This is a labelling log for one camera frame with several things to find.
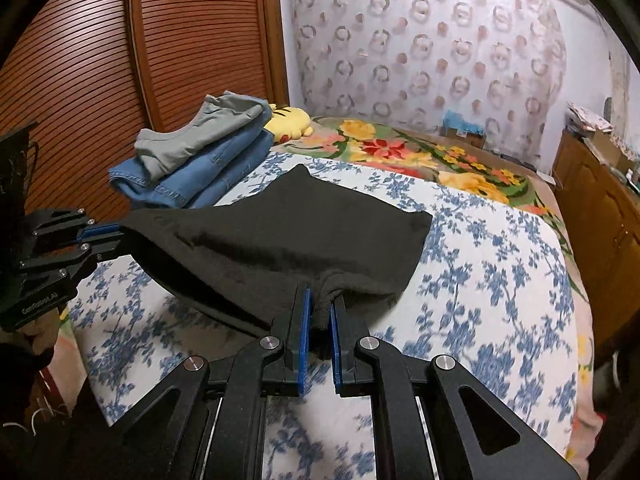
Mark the grey pants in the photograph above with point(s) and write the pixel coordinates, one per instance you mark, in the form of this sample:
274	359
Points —
200	130

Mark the small cardboard box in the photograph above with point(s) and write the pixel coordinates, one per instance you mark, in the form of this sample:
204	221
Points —
467	139

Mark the wooden louvered wardrobe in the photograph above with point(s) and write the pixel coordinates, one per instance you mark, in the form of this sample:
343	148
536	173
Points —
175	35

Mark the blue jeans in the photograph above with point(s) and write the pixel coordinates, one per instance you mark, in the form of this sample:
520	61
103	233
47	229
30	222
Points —
210	175

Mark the yellow plush toy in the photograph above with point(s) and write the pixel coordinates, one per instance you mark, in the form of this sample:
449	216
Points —
290	120

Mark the open cardboard box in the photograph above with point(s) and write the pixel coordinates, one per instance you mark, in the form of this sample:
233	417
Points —
612	147

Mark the wooden cabinet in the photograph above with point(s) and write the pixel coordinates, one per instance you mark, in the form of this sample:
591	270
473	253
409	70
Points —
600	220

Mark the beige tied side curtain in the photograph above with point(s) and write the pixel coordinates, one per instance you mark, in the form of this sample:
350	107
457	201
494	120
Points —
620	100

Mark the circle patterned sheer curtain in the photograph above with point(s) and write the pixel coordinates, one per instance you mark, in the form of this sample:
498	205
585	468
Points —
425	60

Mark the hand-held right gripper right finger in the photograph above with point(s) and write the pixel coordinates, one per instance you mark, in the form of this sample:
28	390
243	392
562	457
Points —
336	350

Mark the blue floral white bedsheet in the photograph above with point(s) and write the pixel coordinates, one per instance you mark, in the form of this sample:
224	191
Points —
475	285

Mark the black pants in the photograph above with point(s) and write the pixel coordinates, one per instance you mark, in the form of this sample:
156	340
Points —
275	240

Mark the colourful floral blanket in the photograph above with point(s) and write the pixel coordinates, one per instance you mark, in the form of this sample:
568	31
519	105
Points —
400	150

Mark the folded floral cloth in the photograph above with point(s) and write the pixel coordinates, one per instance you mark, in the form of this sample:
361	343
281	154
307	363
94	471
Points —
587	116

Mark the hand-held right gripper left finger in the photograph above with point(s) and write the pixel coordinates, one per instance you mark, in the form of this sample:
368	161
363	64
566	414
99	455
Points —
303	340

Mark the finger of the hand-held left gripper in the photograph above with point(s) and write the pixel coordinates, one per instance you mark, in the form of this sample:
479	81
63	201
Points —
100	231
95	256

